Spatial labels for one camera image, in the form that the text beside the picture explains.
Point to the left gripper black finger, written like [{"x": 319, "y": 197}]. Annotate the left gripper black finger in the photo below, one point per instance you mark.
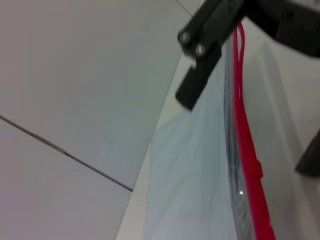
[
  {"x": 202, "y": 57},
  {"x": 312, "y": 160}
]

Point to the clear document bag red zipper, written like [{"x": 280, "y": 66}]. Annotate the clear document bag red zipper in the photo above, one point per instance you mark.
[{"x": 200, "y": 175}]

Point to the red zipper slider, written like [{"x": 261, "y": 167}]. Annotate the red zipper slider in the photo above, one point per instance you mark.
[{"x": 257, "y": 170}]

